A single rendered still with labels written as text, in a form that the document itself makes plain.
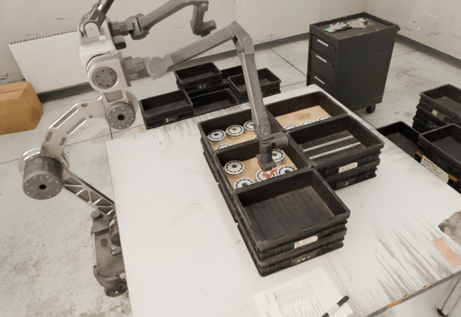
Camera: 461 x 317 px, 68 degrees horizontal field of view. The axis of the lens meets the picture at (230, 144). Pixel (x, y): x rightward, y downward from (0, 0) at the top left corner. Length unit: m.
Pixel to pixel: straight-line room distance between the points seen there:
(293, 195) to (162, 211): 0.66
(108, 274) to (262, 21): 3.88
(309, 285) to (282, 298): 0.12
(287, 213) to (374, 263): 0.41
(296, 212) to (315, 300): 0.36
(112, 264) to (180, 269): 0.78
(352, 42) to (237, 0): 2.13
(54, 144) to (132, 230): 0.59
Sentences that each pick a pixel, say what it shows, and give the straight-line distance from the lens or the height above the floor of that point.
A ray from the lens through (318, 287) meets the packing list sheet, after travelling 1.51.
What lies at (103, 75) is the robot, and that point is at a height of 1.46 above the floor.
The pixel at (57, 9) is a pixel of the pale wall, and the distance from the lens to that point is 4.50.
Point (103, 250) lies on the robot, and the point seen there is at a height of 0.24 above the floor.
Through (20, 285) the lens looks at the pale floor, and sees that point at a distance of 2.81.
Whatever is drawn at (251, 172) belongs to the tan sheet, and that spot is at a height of 0.83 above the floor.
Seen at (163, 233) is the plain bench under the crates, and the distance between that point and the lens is 1.71.
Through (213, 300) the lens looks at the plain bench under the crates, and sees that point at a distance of 1.48.
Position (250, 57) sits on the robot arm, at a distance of 1.49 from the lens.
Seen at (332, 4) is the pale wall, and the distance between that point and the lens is 5.62.
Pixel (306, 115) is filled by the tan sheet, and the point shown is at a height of 0.83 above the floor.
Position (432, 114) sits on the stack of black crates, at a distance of 2.98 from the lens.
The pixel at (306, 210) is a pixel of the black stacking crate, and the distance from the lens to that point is 1.57.
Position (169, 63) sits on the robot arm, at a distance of 1.39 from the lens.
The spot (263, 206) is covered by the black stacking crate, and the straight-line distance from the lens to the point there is 1.57.
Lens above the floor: 2.00
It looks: 38 degrees down
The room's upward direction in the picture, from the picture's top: 6 degrees counter-clockwise
